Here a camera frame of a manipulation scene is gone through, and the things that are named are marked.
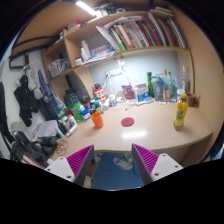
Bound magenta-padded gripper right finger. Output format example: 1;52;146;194
130;143;184;186

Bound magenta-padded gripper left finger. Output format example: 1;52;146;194
44;144;96;187

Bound yellow drink bottle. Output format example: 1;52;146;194
173;88;189;131

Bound grey slipper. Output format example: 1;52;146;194
112;157;134;171

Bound flat round red coaster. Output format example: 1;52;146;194
120;116;135;128

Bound orange plastic cup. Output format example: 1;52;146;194
90;112;105;130

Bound white bottle with blue lid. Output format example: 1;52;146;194
79;108;92;122

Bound green plastic bottle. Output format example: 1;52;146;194
68;101;84;123

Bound light blue hairbrush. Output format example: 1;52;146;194
135;96;156;107

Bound black box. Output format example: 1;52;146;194
63;88;81;108

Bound white and blue carton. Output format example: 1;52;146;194
134;82;150;103

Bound red and white canister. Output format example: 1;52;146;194
93;87;107;104

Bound magenta pouch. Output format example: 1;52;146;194
121;84;136;101

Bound grey shaker bottle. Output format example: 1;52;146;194
151;75;163;102

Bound brown mug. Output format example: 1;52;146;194
185;92;201;108

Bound green glass bottle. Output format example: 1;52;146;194
146;71;155;98

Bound clear bottle with yellow cap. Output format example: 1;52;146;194
162;69;169;99

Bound clear bottle with green cap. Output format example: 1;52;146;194
167;71;174;98

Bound hanging clothes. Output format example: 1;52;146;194
13;60;66;128

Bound tall clear glass bottle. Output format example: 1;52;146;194
181;65;191;94

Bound white power strip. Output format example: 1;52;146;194
105;68;124;77

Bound white desk lamp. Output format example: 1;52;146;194
115;59;133;98

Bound wooden shelf unit with books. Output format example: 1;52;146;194
41;4;196;104

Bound ceiling light tube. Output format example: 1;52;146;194
75;0;98;16

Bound black coiled cable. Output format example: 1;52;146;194
56;139;70;156

